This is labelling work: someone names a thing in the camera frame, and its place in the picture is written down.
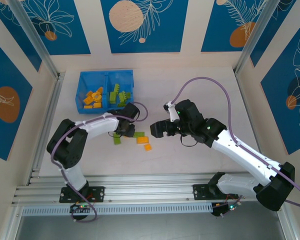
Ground aluminium frame post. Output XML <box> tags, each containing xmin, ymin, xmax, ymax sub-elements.
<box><xmin>233</xmin><ymin>0</ymin><xmax>297</xmax><ymax>76</ymax></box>
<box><xmin>8</xmin><ymin>0</ymin><xmax>61</xmax><ymax>81</ymax></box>

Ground aluminium side rail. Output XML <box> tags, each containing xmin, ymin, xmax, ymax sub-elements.
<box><xmin>233</xmin><ymin>71</ymin><xmax>275</xmax><ymax>181</ymax></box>
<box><xmin>27</xmin><ymin>72</ymin><xmax>67</xmax><ymax>187</ymax></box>

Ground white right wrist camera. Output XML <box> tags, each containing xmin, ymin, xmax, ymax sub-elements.
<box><xmin>162</xmin><ymin>101</ymin><xmax>180</xmax><ymax>123</ymax></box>

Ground aluminium mounting rail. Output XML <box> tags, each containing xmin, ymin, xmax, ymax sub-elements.
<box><xmin>13</xmin><ymin>173</ymin><xmax>283</xmax><ymax>205</ymax></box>

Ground blue plastic bin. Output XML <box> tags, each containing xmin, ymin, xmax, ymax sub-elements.
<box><xmin>76</xmin><ymin>70</ymin><xmax>110</xmax><ymax>115</ymax></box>
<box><xmin>106</xmin><ymin>69</ymin><xmax>136</xmax><ymax>111</ymax></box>

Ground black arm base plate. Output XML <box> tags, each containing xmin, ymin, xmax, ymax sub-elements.
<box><xmin>192</xmin><ymin>183</ymin><xmax>240</xmax><ymax>201</ymax></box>
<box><xmin>59</xmin><ymin>186</ymin><xmax>106</xmax><ymax>204</ymax></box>

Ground grey slotted cable duct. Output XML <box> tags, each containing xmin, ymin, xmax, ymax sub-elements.
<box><xmin>21</xmin><ymin>201</ymin><xmax>213</xmax><ymax>216</ymax></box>

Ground small circuit board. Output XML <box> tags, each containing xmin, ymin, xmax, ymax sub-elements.
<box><xmin>69</xmin><ymin>203</ymin><xmax>93</xmax><ymax>214</ymax></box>
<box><xmin>211</xmin><ymin>201</ymin><xmax>243</xmax><ymax>218</ymax></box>

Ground purple cable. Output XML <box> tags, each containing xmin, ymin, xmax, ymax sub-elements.
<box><xmin>51</xmin><ymin>101</ymin><xmax>150</xmax><ymax>223</ymax></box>
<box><xmin>172</xmin><ymin>76</ymin><xmax>300</xmax><ymax>209</ymax></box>

